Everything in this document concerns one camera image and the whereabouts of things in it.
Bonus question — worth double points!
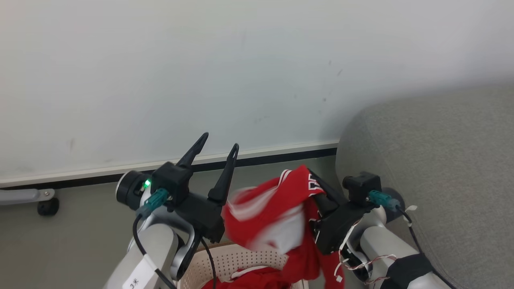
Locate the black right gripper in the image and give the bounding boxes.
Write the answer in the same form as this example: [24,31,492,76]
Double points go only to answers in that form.
[308,171,379,256]

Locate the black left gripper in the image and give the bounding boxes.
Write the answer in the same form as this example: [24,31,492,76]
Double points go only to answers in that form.
[173,132,240,244]

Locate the red and white jersey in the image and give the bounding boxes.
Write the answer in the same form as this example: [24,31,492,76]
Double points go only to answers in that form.
[222,165,345,289]

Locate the beige perforated laundry basket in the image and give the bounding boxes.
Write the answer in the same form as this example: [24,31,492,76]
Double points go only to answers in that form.
[179,242,310,289]

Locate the white and black baseboard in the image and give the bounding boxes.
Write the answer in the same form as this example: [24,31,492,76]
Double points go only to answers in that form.
[0,140,340,189]

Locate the red garment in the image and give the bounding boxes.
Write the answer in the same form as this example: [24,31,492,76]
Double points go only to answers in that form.
[201,267,292,289]

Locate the grey fabric sofa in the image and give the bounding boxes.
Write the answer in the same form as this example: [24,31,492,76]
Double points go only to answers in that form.
[335,83,514,289]

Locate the black caster wheel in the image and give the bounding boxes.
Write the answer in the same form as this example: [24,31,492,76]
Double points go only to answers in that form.
[37,197,60,217]

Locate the black cable with teal plug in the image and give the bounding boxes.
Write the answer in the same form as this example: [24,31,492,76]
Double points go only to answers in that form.
[133,187,179,289]
[367,190,457,289]

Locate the red white twisted wires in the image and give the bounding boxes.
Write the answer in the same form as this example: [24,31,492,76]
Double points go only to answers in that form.
[334,219,399,286]

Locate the thin black cable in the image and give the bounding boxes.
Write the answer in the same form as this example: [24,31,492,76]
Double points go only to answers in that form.
[200,237,218,289]

